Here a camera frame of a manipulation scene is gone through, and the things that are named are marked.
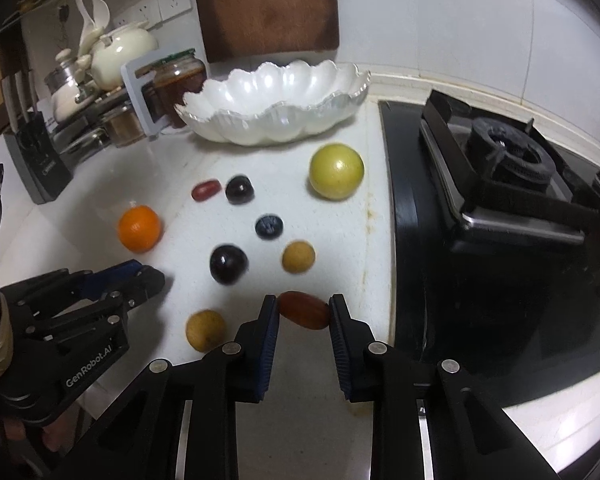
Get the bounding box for tan longan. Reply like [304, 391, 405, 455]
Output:
[282, 240, 316, 274]
[185, 310, 226, 353]

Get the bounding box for orange mandarin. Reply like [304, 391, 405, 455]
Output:
[117, 205, 162, 254]

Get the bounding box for dark plum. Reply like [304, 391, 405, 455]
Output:
[209, 244, 249, 285]
[225, 174, 254, 205]

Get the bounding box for green round fruit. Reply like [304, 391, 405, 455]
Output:
[309, 143, 365, 200]

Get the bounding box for person's left hand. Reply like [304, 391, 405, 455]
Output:
[0, 328, 71, 456]

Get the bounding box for black knife block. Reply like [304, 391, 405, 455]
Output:
[0, 69, 76, 206]

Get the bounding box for small glass spice jar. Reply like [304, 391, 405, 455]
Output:
[102, 103, 145, 148]

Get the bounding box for black gas stove top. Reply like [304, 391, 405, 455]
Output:
[379, 101, 600, 405]

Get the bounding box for glass jar green lid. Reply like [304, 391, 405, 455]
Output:
[151, 49, 207, 128]

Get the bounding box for small steel lidded pot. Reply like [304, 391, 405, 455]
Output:
[44, 49, 92, 93]

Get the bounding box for white scalloped fruit bowl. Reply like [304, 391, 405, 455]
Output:
[174, 60, 372, 146]

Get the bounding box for cream ceramic pot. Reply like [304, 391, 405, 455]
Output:
[90, 21, 158, 91]

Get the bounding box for white hanging spoon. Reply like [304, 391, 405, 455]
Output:
[74, 0, 111, 56]

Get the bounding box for brown wooden cutting board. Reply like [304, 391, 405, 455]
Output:
[196, 0, 340, 63]

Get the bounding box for white plastic rack frame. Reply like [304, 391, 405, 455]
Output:
[120, 44, 176, 140]

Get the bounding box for white wall power outlets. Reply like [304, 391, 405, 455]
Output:
[112, 0, 192, 29]

